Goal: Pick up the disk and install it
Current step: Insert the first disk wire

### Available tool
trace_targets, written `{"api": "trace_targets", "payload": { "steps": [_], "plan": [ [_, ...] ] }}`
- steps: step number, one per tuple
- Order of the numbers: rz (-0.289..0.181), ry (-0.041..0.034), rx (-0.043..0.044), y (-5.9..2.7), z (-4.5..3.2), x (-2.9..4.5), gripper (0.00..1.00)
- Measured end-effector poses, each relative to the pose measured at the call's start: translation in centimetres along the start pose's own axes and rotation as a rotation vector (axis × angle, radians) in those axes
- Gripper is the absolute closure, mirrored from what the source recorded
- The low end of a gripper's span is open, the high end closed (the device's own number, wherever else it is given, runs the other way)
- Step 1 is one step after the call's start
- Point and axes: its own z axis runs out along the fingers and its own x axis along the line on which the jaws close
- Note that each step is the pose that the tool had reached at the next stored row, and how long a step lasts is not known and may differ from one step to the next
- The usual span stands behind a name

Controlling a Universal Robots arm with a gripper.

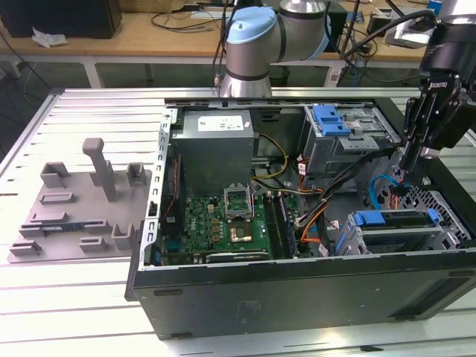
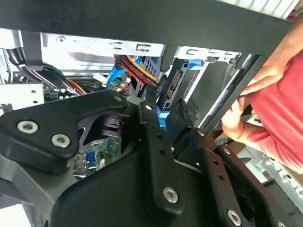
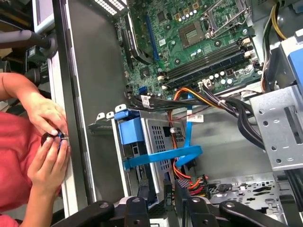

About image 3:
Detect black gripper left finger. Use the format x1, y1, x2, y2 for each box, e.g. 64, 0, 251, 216
51, 178, 151, 227

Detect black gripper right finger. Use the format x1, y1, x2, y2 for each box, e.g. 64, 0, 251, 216
174, 178, 288, 227

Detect red orange power wire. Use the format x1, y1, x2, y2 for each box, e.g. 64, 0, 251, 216
162, 111, 210, 206

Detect blue wire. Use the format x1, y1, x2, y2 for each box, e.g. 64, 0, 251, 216
123, 93, 204, 171

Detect hard disk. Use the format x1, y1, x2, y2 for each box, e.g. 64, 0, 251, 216
113, 107, 160, 204

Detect round black tool blue ring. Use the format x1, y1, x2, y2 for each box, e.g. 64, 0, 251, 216
40, 129, 68, 152

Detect metal disk bay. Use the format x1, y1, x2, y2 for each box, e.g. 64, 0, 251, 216
87, 104, 187, 206

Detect person's right hand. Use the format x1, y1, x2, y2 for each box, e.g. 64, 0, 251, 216
27, 137, 71, 196

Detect person's left hand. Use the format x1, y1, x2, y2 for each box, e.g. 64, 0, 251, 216
22, 93, 69, 137

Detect metal drive cage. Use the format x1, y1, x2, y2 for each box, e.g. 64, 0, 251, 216
250, 28, 303, 172

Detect person's red shirt trunk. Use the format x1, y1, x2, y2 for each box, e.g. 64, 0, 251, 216
0, 111, 62, 227

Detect black RAM slot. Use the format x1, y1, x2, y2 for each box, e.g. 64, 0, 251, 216
160, 51, 252, 91
163, 35, 244, 73
157, 37, 251, 82
165, 48, 247, 83

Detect black PC case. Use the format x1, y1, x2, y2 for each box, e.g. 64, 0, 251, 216
53, 0, 303, 227

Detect black graphics card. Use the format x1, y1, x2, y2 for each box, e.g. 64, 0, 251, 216
123, 11, 154, 66

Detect black expansion slot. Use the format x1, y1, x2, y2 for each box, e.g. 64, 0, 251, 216
122, 28, 134, 70

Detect blue plastic latch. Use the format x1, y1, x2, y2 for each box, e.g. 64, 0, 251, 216
285, 44, 303, 92

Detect CPU socket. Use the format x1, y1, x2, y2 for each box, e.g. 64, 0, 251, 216
178, 22, 205, 48

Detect green motherboard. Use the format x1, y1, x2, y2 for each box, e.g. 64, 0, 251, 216
116, 0, 263, 100

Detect metal socket cover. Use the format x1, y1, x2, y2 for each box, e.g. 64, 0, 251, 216
203, 0, 251, 38

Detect grey tube black end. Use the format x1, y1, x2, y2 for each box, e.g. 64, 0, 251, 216
0, 29, 59, 59

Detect grey power supply unit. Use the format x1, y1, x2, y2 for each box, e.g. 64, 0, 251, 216
250, 0, 279, 22

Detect black wire bundle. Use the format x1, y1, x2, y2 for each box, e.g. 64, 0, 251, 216
200, 84, 267, 151

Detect black flat wire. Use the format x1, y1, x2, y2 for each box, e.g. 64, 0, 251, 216
124, 91, 223, 111

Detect orange yellow wires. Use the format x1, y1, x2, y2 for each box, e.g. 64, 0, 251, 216
174, 87, 223, 108

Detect grey wires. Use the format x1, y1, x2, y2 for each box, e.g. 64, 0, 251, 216
260, 9, 273, 93

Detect locking lever wire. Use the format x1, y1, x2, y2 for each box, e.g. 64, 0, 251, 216
210, 6, 252, 40

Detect yellow black wires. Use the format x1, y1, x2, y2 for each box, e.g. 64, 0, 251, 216
269, 2, 288, 41

